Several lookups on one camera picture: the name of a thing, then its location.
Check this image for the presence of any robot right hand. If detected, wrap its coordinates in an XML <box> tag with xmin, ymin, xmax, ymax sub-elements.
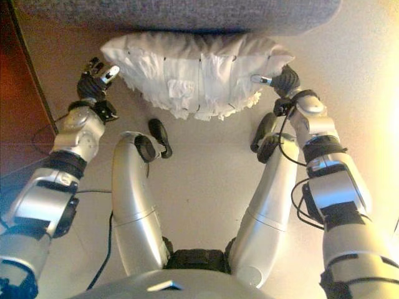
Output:
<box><xmin>251</xmin><ymin>64</ymin><xmax>302</xmax><ymax>97</ymax></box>

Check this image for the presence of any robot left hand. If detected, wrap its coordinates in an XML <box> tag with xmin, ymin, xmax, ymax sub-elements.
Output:
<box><xmin>77</xmin><ymin>56</ymin><xmax>121</xmax><ymax>102</ymax></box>

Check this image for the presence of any white fringed cushion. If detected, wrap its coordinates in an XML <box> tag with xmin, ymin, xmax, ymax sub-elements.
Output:
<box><xmin>100</xmin><ymin>32</ymin><xmax>296</xmax><ymax>121</ymax></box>

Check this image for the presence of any dark colourful glossy cabinet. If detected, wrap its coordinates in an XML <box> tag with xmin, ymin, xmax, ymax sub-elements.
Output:
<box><xmin>0</xmin><ymin>0</ymin><xmax>60</xmax><ymax>175</ymax></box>

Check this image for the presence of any grey fabric armchair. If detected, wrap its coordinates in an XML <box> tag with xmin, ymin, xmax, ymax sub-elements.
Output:
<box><xmin>12</xmin><ymin>0</ymin><xmax>344</xmax><ymax>35</ymax></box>

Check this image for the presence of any silver robot left leg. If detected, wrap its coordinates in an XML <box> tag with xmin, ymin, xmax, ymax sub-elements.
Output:
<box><xmin>111</xmin><ymin>118</ymin><xmax>173</xmax><ymax>277</ymax></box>

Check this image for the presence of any silver robot leg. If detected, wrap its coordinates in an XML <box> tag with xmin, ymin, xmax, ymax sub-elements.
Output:
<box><xmin>111</xmin><ymin>118</ymin><xmax>173</xmax><ymax>277</ymax></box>
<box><xmin>229</xmin><ymin>112</ymin><xmax>299</xmax><ymax>289</ymax></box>

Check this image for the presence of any silver robot right leg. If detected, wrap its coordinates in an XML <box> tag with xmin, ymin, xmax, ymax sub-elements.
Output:
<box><xmin>229</xmin><ymin>112</ymin><xmax>299</xmax><ymax>289</ymax></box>

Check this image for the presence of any black robot pelvis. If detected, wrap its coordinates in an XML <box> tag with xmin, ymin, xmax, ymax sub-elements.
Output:
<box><xmin>161</xmin><ymin>236</ymin><xmax>236</xmax><ymax>275</ymax></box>

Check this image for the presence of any silver robot torso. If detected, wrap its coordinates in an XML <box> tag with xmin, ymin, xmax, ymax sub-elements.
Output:
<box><xmin>70</xmin><ymin>269</ymin><xmax>275</xmax><ymax>299</ymax></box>

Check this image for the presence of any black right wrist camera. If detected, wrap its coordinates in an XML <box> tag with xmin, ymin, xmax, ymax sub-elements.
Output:
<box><xmin>273</xmin><ymin>98</ymin><xmax>296</xmax><ymax>118</ymax></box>

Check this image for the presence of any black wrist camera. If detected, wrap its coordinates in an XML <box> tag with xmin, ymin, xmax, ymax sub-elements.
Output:
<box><xmin>93</xmin><ymin>100</ymin><xmax>119</xmax><ymax>124</ymax></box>
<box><xmin>273</xmin><ymin>98</ymin><xmax>296</xmax><ymax>118</ymax></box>

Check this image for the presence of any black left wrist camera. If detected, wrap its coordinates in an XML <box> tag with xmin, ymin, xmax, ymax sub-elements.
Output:
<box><xmin>93</xmin><ymin>100</ymin><xmax>119</xmax><ymax>124</ymax></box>

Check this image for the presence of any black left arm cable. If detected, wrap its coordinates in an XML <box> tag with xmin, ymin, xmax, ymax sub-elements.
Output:
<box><xmin>31</xmin><ymin>113</ymin><xmax>69</xmax><ymax>153</ymax></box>

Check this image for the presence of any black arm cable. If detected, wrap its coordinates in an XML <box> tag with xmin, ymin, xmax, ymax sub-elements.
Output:
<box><xmin>279</xmin><ymin>115</ymin><xmax>327</xmax><ymax>231</ymax></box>
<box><xmin>31</xmin><ymin>113</ymin><xmax>69</xmax><ymax>153</ymax></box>

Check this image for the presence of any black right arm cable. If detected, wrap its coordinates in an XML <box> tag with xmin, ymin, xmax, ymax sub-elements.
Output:
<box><xmin>279</xmin><ymin>115</ymin><xmax>327</xmax><ymax>231</ymax></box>

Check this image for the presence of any black floor cable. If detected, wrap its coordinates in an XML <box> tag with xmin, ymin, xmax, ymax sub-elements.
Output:
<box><xmin>76</xmin><ymin>189</ymin><xmax>115</xmax><ymax>290</ymax></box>

